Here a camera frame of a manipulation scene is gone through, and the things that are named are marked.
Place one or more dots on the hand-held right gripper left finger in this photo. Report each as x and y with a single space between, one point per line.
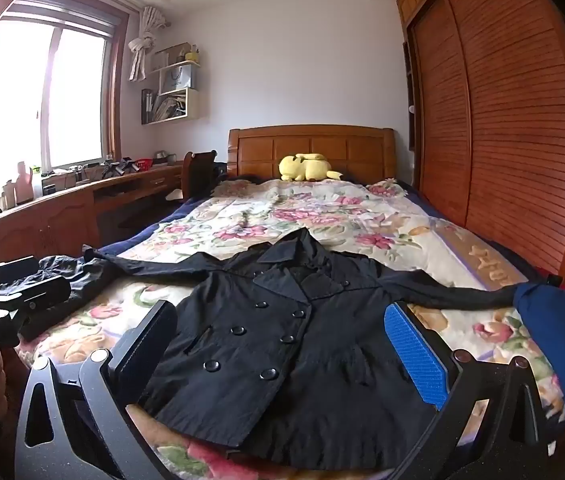
147 335

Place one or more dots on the red basket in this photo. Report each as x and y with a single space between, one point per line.
142 165

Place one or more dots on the small black box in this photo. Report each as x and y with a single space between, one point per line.
54 189

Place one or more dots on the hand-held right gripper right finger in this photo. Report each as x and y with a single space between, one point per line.
412 355

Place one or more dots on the wooden bed headboard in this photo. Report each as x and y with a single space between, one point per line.
262 150

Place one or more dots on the yellow plush toy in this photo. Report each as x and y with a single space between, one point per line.
302 167

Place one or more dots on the black button coat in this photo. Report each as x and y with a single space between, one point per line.
262 340

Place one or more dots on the long wooden desk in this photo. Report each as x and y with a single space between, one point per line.
62 215

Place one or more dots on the blue cloth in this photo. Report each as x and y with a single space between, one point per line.
562 340

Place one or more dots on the white wall shelf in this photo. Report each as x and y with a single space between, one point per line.
192 105

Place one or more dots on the wooden chair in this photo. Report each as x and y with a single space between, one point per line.
197 170

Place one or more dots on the wooden framed window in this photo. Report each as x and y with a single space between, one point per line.
77 100

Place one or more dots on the floral blanket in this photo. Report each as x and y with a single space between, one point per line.
312 215

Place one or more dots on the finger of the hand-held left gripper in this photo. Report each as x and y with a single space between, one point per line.
45 292
7 272

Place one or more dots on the black folding stand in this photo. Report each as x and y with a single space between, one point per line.
117 167

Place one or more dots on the wooden slatted wardrobe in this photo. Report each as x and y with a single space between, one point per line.
502 135

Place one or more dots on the tied white curtain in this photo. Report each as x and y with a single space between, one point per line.
142 50

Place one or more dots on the white paper bag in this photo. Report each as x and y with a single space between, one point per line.
177 79

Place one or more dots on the row of books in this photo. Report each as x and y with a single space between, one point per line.
162 107

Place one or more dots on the small yellow figure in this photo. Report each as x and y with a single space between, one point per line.
192 55

